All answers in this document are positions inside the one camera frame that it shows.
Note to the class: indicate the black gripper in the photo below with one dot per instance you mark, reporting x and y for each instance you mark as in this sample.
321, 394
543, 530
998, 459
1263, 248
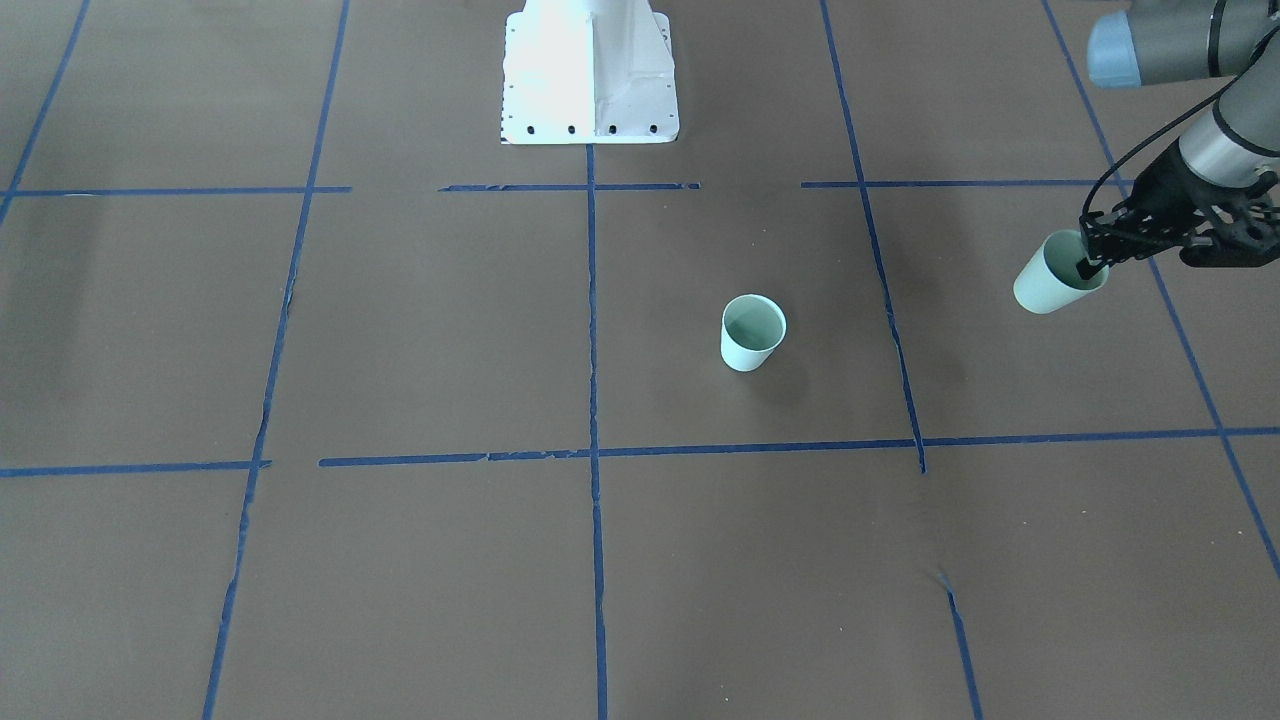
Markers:
1160, 198

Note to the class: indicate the mint green cup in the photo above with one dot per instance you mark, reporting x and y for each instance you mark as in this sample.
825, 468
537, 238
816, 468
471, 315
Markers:
1058, 274
752, 328

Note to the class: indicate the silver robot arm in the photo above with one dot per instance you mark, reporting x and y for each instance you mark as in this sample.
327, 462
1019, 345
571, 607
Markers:
1233, 135

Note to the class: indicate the brown paper table cover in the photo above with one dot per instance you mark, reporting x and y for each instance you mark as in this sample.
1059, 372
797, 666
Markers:
320, 402

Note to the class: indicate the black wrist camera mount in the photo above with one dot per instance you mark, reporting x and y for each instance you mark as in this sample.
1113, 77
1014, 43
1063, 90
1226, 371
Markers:
1238, 226

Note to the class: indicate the white camera mast pedestal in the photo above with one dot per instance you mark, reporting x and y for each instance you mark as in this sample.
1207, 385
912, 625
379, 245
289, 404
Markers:
580, 72

